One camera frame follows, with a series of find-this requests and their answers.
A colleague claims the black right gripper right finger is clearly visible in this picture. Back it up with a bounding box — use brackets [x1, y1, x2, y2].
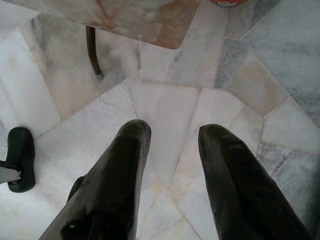
[198, 123, 315, 240]

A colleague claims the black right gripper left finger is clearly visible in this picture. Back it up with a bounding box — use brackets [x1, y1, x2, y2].
[59, 119, 152, 240]

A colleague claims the pink marble side table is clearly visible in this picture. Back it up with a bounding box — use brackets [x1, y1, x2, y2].
[34, 0, 201, 80]

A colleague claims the red plastic stool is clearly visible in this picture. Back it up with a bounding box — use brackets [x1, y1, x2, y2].
[209, 0, 251, 8]

